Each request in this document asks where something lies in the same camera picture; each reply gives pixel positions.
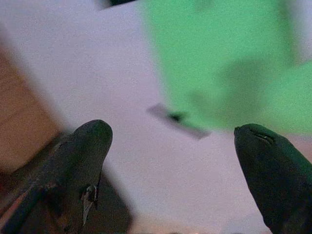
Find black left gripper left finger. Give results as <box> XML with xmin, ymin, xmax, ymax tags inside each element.
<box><xmin>14</xmin><ymin>119</ymin><xmax>114</xmax><ymax>234</ymax></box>

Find green wall panel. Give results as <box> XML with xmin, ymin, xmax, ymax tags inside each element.
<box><xmin>143</xmin><ymin>0</ymin><xmax>312</xmax><ymax>136</ymax></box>

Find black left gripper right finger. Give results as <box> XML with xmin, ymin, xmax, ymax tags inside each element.
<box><xmin>234</xmin><ymin>123</ymin><xmax>312</xmax><ymax>234</ymax></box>

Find brown wooden door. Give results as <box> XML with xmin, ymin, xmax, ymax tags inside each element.
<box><xmin>0</xmin><ymin>46</ymin><xmax>63</xmax><ymax>173</ymax></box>

